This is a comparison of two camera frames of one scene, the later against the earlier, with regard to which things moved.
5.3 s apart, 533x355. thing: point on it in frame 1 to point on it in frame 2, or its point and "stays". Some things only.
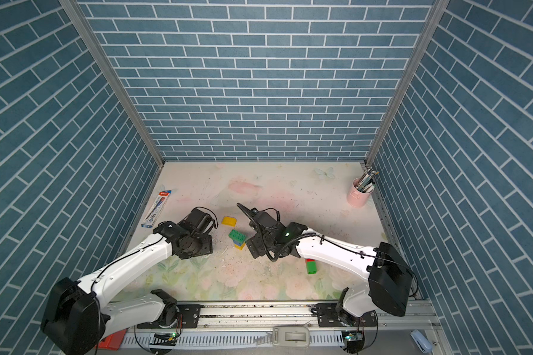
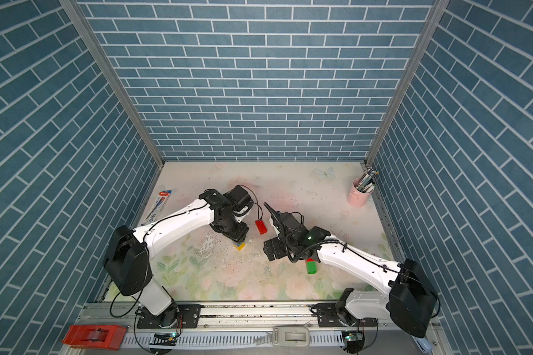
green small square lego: x=312 y=267 stays
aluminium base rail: x=250 y=328 stays
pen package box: x=162 y=197 stays
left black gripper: x=207 y=249 to x=240 y=235
